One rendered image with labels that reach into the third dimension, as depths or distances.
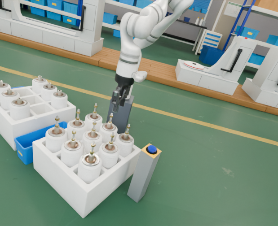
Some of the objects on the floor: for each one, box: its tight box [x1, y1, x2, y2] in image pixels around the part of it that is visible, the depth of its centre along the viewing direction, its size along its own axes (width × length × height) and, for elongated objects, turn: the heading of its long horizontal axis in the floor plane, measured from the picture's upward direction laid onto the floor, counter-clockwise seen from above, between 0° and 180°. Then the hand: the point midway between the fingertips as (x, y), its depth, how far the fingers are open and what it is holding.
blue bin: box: [14, 121, 68, 165], centre depth 110 cm, size 30×11×12 cm, turn 120°
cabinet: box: [195, 29, 222, 55], centre depth 571 cm, size 57×47×69 cm
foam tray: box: [32, 121, 141, 218], centre depth 102 cm, size 39×39×18 cm
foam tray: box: [0, 86, 76, 151], centre depth 125 cm, size 39×39×18 cm
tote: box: [199, 44, 225, 65], centre depth 486 cm, size 50×41×37 cm
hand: (118, 106), depth 79 cm, fingers open, 6 cm apart
